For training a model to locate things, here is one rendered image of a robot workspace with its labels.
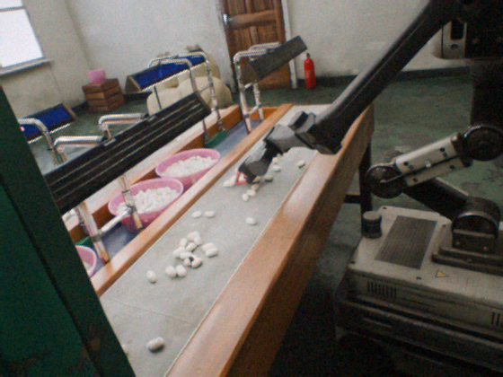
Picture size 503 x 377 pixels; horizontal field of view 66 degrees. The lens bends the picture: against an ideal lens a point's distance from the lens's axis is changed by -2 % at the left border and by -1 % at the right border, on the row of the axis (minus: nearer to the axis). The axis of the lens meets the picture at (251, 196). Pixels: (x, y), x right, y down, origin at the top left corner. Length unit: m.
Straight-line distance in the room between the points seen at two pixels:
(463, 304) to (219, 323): 0.78
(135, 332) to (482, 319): 0.97
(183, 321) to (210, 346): 0.12
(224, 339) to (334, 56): 5.10
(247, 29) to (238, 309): 5.29
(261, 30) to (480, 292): 4.99
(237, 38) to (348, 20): 1.55
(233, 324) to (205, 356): 0.09
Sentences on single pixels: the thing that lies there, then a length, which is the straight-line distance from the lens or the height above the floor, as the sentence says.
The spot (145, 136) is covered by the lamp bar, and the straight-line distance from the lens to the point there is 0.95.
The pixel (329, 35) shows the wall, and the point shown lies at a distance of 5.63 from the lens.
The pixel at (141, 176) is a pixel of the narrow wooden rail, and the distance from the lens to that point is 1.61.
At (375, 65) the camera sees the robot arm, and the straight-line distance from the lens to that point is 0.76.
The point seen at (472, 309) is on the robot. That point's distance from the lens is 1.34.
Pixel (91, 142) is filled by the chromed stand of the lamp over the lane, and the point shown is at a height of 1.11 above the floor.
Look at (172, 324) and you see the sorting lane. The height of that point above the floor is 0.74.
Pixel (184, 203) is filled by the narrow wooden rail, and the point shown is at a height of 0.76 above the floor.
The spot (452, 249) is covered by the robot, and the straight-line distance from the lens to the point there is 1.39.
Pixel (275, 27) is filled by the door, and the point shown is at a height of 0.84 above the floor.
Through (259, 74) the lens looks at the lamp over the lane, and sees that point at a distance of 1.50.
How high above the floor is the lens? 1.34
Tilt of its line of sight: 28 degrees down
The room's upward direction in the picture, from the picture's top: 11 degrees counter-clockwise
